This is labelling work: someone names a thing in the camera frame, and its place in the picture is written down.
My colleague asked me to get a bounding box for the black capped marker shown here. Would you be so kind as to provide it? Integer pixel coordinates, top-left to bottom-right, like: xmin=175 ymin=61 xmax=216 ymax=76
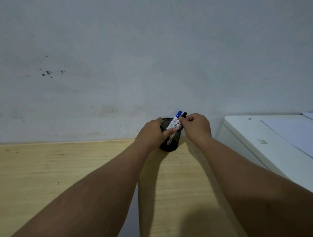
xmin=177 ymin=112 xmax=188 ymax=130

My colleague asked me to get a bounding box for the person's right hand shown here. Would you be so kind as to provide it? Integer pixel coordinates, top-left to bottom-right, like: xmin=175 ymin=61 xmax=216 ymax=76
xmin=178 ymin=113 xmax=213 ymax=144

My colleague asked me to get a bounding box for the white paper sheet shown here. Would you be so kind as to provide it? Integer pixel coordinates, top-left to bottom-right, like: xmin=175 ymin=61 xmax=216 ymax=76
xmin=261 ymin=119 xmax=313 ymax=159

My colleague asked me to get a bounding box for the person's left forearm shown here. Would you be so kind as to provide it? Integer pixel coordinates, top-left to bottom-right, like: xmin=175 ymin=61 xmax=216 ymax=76
xmin=11 ymin=142 xmax=152 ymax=237

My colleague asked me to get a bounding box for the person's left hand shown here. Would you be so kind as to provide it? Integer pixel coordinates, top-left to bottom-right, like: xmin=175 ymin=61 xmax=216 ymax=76
xmin=134 ymin=117 xmax=178 ymax=152

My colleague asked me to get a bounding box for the person's right forearm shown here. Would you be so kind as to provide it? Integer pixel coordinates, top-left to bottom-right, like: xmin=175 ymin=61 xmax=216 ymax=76
xmin=197 ymin=137 xmax=313 ymax=237

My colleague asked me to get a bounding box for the black mesh pen holder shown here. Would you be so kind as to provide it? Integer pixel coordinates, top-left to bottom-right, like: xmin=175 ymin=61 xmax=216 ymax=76
xmin=159 ymin=118 xmax=184 ymax=152

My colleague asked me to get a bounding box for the blue capped white marker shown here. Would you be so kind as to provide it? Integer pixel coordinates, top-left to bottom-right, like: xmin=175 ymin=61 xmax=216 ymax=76
xmin=166 ymin=111 xmax=183 ymax=130

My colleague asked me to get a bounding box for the white cabinet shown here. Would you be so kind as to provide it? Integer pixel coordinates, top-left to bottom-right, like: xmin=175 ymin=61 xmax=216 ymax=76
xmin=216 ymin=115 xmax=313 ymax=193

